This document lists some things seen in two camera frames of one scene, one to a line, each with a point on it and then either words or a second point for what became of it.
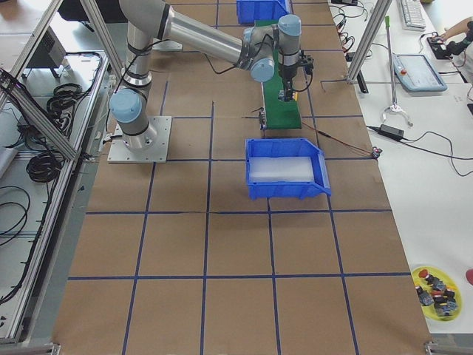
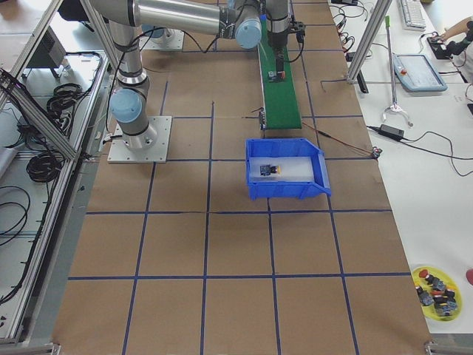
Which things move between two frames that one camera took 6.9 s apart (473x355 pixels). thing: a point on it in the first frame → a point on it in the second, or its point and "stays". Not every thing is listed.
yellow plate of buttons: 449,283 stays
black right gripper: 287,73 → 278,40
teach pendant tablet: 415,73 stays
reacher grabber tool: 395,107 stays
